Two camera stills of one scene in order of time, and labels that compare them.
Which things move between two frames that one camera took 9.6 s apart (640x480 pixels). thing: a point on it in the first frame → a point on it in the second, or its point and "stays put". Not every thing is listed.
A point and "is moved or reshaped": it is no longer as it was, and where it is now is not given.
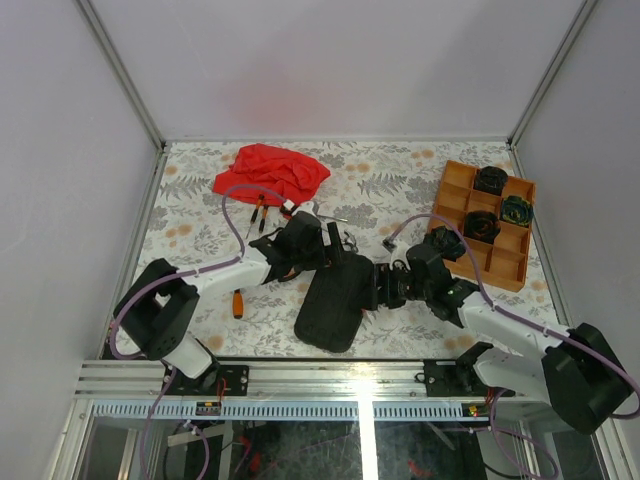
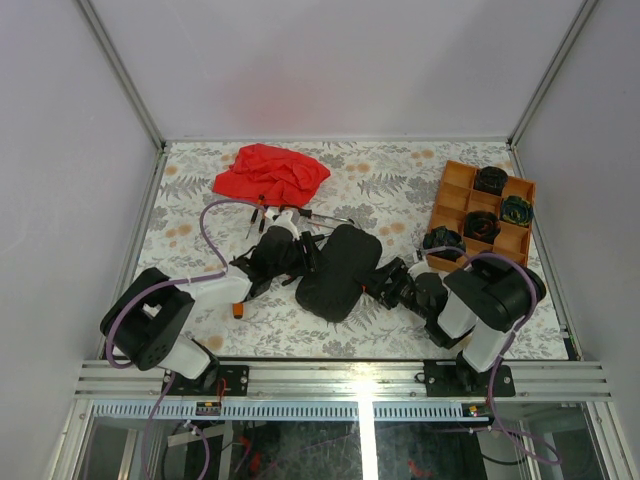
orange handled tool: [237, 304] stays put
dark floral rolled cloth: [447, 243] stays put
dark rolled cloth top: [490, 179] stays put
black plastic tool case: [336, 299] is moved or reshaped
